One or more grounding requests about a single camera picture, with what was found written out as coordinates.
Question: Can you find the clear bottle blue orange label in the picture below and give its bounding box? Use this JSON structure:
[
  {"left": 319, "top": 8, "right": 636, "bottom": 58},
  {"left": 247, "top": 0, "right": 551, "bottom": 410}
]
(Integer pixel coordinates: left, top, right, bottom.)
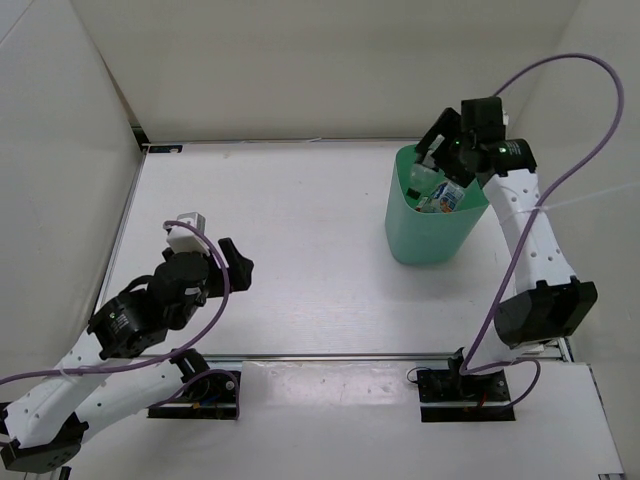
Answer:
[{"left": 423, "top": 181, "right": 465, "bottom": 213}]

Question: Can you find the clear bottle black label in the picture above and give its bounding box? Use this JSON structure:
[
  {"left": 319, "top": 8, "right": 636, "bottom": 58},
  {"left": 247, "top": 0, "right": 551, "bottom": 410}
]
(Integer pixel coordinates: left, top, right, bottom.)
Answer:
[{"left": 406, "top": 154, "right": 444, "bottom": 200}]

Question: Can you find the clear bottle red label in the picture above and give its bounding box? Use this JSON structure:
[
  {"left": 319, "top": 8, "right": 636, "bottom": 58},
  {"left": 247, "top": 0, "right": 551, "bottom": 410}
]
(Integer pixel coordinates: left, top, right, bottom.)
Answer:
[{"left": 415, "top": 196, "right": 432, "bottom": 213}]

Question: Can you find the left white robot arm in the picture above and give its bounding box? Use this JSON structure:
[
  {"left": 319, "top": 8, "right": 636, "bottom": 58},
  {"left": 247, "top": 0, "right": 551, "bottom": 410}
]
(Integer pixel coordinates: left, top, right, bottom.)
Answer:
[{"left": 1, "top": 238, "right": 254, "bottom": 474}]

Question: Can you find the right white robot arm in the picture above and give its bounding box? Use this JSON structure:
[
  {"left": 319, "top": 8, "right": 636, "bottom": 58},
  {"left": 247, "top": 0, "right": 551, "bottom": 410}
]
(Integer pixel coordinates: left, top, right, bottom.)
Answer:
[{"left": 415, "top": 96, "right": 598, "bottom": 400}]

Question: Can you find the green plastic bin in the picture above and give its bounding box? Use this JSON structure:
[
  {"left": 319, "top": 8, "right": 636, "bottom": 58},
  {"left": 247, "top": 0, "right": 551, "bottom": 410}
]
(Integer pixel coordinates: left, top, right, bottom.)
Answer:
[{"left": 384, "top": 144, "right": 489, "bottom": 266}]

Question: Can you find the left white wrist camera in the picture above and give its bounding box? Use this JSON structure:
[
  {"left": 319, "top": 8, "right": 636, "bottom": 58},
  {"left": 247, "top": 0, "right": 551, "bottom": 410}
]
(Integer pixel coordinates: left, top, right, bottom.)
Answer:
[{"left": 163, "top": 212, "right": 209, "bottom": 255}]

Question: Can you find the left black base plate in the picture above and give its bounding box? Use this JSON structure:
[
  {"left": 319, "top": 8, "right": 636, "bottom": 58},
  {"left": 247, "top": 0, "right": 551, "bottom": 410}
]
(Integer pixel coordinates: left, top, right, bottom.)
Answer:
[{"left": 146, "top": 361, "right": 243, "bottom": 421}]

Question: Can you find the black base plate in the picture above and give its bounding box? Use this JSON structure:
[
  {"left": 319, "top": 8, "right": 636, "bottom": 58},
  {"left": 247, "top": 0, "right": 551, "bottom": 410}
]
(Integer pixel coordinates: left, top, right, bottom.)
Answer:
[
  {"left": 146, "top": 361, "right": 243, "bottom": 421},
  {"left": 407, "top": 367, "right": 516, "bottom": 423}
]

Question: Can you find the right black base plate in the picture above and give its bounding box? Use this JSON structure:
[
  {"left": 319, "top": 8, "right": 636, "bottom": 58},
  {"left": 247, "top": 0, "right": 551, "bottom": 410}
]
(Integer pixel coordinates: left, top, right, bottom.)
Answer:
[{"left": 407, "top": 367, "right": 516, "bottom": 423}]

